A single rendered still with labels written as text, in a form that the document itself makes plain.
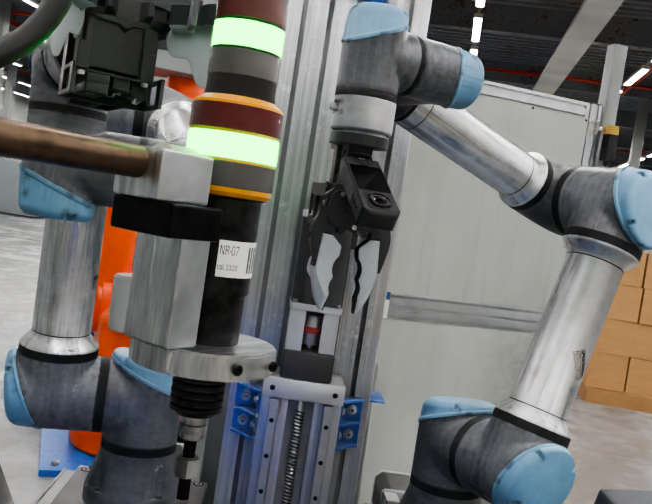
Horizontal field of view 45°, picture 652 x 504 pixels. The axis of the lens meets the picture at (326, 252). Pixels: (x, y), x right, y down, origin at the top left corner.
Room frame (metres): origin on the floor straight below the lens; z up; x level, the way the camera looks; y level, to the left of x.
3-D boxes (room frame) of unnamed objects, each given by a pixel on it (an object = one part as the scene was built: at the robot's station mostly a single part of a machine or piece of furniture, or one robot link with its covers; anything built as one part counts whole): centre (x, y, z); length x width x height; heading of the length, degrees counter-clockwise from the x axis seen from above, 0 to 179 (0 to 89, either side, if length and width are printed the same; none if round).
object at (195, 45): (0.59, 0.11, 1.64); 0.09 x 0.03 x 0.06; 59
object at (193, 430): (0.38, 0.05, 1.43); 0.01 x 0.01 x 0.02
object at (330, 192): (0.96, -0.02, 1.57); 0.09 x 0.08 x 0.12; 18
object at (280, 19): (0.38, 0.05, 1.62); 0.03 x 0.03 x 0.01
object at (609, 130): (2.53, -0.82, 1.82); 0.09 x 0.04 x 0.23; 108
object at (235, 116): (0.38, 0.05, 1.57); 0.04 x 0.04 x 0.01
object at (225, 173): (0.38, 0.05, 1.54); 0.04 x 0.04 x 0.01
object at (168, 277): (0.37, 0.06, 1.50); 0.09 x 0.07 x 0.10; 143
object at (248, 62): (0.38, 0.05, 1.60); 0.03 x 0.03 x 0.01
